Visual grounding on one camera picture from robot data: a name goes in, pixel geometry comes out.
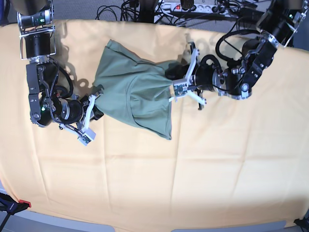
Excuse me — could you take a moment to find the green T-shirt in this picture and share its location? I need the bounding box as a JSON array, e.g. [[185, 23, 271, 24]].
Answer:
[[93, 40, 180, 140]]

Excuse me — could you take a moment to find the yellow table cloth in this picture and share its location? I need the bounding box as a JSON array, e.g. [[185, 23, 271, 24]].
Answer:
[[0, 25, 309, 232]]

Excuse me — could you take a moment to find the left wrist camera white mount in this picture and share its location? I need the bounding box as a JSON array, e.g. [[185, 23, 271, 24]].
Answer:
[[169, 42, 206, 111]]

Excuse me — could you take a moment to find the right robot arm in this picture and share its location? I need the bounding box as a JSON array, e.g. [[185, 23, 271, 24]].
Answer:
[[11, 0, 104, 132]]

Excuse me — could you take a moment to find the white power strip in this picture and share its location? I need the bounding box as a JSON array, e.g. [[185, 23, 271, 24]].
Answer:
[[157, 1, 236, 17]]

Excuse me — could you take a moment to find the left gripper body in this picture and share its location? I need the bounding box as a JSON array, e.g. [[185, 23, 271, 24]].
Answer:
[[193, 55, 225, 92]]

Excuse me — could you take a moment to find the black clamp right corner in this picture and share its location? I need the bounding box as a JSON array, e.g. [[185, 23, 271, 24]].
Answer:
[[294, 212, 309, 232]]

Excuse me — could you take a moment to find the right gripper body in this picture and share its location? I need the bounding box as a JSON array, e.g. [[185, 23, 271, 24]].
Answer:
[[57, 95, 90, 124]]

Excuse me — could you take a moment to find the red and blue clamp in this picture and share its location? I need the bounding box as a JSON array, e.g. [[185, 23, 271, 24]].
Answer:
[[0, 193, 31, 231]]

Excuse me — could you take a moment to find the black centre stand post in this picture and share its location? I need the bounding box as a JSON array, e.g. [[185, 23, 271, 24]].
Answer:
[[138, 0, 158, 24]]

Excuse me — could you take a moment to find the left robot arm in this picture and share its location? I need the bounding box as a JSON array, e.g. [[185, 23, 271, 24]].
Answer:
[[171, 0, 309, 105]]

